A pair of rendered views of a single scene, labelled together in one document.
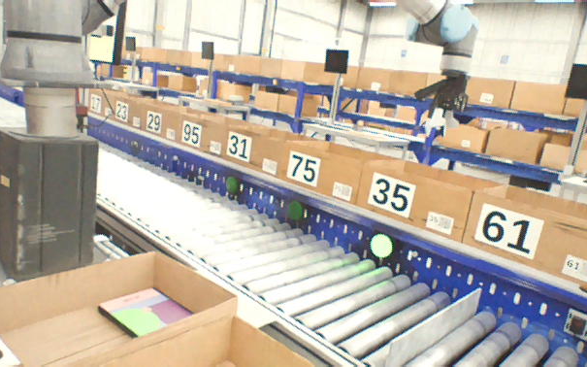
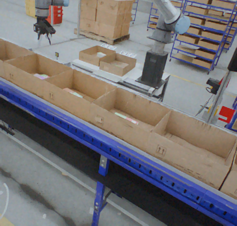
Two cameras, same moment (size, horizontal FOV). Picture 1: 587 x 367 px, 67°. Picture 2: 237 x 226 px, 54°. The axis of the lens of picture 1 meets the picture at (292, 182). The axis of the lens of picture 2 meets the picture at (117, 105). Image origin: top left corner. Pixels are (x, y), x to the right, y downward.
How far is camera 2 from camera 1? 3.18 m
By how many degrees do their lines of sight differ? 134
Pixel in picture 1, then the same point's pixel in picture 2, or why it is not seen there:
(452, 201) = (40, 60)
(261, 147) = (133, 100)
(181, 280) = (114, 68)
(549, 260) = not seen: hidden behind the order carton
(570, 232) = (15, 48)
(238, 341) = (97, 61)
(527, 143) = not seen: outside the picture
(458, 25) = not seen: outside the picture
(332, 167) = (86, 80)
